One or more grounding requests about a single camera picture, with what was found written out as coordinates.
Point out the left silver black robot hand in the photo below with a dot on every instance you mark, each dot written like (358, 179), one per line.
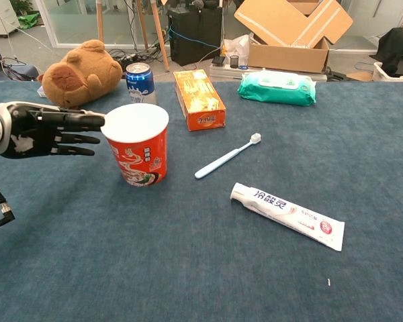
(30, 134)

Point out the red paper noodle cup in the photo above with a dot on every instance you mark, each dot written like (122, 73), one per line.
(137, 154)

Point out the light blue toothbrush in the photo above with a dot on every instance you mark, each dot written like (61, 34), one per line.
(221, 161)

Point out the white toothpaste tube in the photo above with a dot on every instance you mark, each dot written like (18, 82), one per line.
(282, 208)

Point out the orange cardboard box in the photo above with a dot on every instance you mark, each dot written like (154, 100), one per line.
(198, 97)

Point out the open brown cardboard box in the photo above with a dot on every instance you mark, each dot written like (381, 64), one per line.
(289, 57)

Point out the small white blue card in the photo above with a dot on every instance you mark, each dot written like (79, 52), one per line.
(41, 92)

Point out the dark blue machine body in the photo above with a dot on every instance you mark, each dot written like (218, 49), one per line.
(20, 72)

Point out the brown capybara plush toy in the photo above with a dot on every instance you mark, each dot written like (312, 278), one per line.
(80, 73)

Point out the green bag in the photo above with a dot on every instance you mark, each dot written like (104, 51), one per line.
(28, 20)

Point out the blue felt table mat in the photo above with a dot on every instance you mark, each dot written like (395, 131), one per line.
(87, 234)

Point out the blue white drink can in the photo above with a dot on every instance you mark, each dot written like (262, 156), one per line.
(139, 84)

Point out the white cabinet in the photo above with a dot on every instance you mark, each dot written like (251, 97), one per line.
(0, 16)

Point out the green potted plant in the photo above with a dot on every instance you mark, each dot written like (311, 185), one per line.
(21, 5)

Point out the wooden stand leg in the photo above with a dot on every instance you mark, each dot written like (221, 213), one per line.
(159, 33)
(100, 20)
(141, 23)

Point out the black computer tower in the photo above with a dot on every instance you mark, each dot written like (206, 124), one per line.
(194, 37)

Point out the small black device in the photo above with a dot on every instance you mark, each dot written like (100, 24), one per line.
(218, 60)

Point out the black mesh pen cup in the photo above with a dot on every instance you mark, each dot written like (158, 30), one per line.
(234, 62)

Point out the white plastic bag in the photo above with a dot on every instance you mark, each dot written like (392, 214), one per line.
(236, 45)

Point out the green wet wipes pack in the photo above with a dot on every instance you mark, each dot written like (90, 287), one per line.
(275, 89)

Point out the flat cardboard piece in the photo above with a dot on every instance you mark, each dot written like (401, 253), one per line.
(359, 76)

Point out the white plastic crate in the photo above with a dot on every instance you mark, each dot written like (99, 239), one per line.
(381, 75)

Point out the black cloth cover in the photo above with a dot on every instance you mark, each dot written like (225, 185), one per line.
(396, 47)

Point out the silver aluminium rail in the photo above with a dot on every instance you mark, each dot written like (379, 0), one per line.
(221, 72)

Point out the black flat bracket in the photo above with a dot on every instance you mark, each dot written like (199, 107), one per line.
(334, 74)

